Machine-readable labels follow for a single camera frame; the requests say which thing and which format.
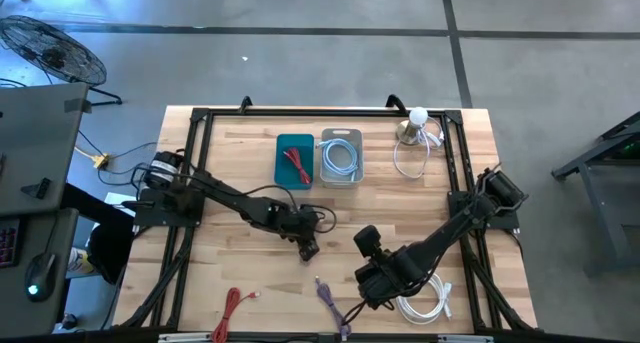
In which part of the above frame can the pink USB cable bundle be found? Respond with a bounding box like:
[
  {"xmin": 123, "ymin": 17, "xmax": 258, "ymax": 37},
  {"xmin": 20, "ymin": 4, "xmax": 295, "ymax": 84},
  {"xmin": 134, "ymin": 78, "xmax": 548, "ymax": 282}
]
[{"xmin": 287, "ymin": 150, "xmax": 314, "ymax": 187}]

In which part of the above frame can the purple USB cable bundle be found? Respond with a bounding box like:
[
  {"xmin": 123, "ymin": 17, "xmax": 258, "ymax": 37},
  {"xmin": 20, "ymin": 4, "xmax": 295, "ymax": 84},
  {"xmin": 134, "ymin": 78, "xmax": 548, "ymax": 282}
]
[{"xmin": 314, "ymin": 276, "xmax": 353, "ymax": 340}]

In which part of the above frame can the black keyboard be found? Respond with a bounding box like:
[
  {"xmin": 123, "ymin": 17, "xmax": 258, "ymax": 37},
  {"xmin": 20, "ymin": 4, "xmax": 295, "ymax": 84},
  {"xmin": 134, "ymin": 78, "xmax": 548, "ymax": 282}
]
[{"xmin": 0, "ymin": 217, "xmax": 21, "ymax": 269}]

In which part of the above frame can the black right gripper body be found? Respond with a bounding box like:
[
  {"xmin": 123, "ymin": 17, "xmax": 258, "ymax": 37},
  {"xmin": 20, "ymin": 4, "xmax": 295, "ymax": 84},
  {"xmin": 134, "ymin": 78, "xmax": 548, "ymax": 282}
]
[{"xmin": 357, "ymin": 260, "xmax": 401, "ymax": 309}]

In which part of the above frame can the orange USB cable bundle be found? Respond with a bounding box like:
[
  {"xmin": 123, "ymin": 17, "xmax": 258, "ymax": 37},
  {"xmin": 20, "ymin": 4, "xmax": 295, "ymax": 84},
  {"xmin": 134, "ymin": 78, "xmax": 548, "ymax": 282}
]
[
  {"xmin": 210, "ymin": 286, "xmax": 262, "ymax": 343},
  {"xmin": 282, "ymin": 147, "xmax": 312, "ymax": 185}
]

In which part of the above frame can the white lamp cord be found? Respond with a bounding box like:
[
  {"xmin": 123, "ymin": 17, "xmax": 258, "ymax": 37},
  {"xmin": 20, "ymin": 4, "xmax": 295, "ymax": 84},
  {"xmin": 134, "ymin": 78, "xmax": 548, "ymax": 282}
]
[{"xmin": 392, "ymin": 116, "xmax": 447, "ymax": 180}]

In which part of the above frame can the teal plastic bin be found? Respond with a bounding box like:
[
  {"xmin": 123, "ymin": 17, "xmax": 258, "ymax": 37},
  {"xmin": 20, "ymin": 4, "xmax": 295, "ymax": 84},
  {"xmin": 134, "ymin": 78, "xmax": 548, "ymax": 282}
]
[{"xmin": 273, "ymin": 133, "xmax": 316, "ymax": 190}]

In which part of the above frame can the light blue USB cable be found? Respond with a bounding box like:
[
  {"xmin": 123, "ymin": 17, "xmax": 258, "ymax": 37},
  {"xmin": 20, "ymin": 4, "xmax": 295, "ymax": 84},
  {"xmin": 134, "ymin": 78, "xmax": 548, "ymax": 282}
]
[{"xmin": 317, "ymin": 137, "xmax": 360, "ymax": 177}]

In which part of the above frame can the grey desk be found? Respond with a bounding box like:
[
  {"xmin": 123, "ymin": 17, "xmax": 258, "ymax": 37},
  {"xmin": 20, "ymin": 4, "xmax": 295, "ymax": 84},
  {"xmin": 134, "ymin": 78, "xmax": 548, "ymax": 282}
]
[
  {"xmin": 0, "ymin": 81, "xmax": 91, "ymax": 217},
  {"xmin": 0, "ymin": 207, "xmax": 80, "ymax": 337}
]

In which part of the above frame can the dark metal table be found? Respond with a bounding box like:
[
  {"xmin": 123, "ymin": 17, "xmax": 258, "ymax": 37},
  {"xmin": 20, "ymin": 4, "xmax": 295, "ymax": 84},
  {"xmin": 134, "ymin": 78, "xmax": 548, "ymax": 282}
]
[{"xmin": 551, "ymin": 110, "xmax": 640, "ymax": 279}]

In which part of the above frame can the black computer mouse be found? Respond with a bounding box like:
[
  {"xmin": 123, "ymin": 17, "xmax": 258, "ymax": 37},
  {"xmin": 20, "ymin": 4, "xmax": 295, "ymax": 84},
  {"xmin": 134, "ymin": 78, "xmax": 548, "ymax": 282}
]
[{"xmin": 24, "ymin": 252, "xmax": 57, "ymax": 303}]

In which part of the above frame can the silver aluminium bar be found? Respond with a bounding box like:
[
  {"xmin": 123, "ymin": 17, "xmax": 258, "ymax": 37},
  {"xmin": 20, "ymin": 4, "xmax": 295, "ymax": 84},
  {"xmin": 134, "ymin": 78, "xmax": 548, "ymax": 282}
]
[
  {"xmin": 438, "ymin": 334, "xmax": 495, "ymax": 343},
  {"xmin": 158, "ymin": 334, "xmax": 212, "ymax": 343}
]

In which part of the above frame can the white USB cable coil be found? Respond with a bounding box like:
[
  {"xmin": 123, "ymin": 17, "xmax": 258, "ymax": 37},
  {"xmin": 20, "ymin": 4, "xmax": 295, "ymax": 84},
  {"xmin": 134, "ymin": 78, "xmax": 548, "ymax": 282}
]
[{"xmin": 394, "ymin": 272, "xmax": 454, "ymax": 327}]

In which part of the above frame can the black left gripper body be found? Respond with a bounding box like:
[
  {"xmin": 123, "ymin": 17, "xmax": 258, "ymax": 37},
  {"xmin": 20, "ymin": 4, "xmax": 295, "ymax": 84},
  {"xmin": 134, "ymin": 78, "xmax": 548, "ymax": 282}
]
[{"xmin": 279, "ymin": 205, "xmax": 321, "ymax": 244}]

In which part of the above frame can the pale grey plastic bin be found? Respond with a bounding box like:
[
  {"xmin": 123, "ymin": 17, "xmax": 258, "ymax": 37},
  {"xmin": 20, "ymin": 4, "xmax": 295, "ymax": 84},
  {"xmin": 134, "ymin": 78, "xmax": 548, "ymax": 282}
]
[{"xmin": 318, "ymin": 127, "xmax": 365, "ymax": 189}]

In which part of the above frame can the black aluminium table frame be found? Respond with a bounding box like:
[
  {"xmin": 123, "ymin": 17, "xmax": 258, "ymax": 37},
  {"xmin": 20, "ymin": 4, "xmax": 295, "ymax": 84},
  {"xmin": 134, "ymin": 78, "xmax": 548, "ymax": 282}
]
[{"xmin": 119, "ymin": 95, "xmax": 539, "ymax": 334}]

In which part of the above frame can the black floor fan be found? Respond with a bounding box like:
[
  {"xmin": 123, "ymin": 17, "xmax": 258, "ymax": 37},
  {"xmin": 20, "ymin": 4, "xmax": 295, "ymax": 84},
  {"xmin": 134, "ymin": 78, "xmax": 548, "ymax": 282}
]
[{"xmin": 0, "ymin": 15, "xmax": 124, "ymax": 107}]

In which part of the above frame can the brass lamp with white bulb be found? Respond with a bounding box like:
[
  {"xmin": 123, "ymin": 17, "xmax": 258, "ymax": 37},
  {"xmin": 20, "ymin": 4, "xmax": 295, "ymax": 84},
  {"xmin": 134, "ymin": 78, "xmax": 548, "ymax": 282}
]
[{"xmin": 395, "ymin": 106, "xmax": 431, "ymax": 147}]

